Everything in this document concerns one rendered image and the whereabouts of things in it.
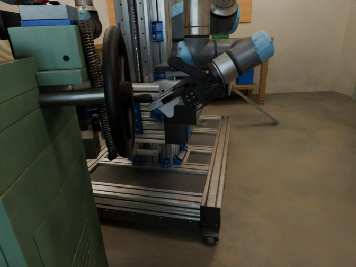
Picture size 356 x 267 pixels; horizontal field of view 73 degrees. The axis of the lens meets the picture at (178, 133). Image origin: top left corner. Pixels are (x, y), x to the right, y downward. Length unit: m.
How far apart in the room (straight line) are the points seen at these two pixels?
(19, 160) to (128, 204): 0.79
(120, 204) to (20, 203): 0.79
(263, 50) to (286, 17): 3.45
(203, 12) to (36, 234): 0.65
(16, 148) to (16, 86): 0.11
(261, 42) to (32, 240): 0.66
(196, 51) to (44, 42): 0.38
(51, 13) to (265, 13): 3.58
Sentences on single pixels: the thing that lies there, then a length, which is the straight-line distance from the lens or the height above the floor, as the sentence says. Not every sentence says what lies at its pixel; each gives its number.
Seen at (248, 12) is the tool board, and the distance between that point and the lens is 3.91.
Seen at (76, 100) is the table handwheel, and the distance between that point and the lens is 0.58.
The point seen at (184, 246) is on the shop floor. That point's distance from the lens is 1.27.
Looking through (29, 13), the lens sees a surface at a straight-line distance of 0.63.
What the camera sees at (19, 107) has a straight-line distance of 0.53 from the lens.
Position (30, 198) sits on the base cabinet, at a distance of 0.55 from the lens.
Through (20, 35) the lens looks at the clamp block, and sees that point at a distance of 0.63.
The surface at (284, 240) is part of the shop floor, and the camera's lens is 1.36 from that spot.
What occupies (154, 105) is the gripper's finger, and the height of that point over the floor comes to 0.76.
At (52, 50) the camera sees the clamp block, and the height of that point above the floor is 0.91.
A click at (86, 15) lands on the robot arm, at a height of 1.02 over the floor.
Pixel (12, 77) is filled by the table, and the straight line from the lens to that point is 0.53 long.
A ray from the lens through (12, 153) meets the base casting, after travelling 0.50.
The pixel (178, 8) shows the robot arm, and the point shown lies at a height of 1.02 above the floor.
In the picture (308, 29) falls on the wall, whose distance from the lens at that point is 4.26.
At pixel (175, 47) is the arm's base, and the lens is 1.04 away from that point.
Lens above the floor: 0.93
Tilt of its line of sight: 22 degrees down
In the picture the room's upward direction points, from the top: 2 degrees counter-clockwise
